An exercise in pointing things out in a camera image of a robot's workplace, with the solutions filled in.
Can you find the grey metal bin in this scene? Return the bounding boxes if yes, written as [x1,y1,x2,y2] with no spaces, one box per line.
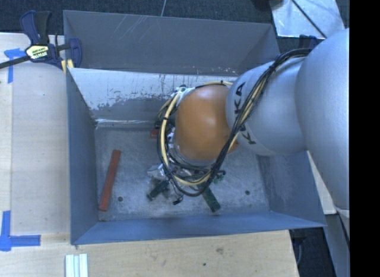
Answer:
[62,10,328,246]

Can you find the dark green flat block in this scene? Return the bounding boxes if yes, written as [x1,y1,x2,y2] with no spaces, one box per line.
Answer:
[201,187,222,213]
[146,180,170,202]

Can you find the pale wood flat board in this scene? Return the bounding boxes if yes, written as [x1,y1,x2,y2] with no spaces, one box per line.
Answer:
[10,61,72,237]

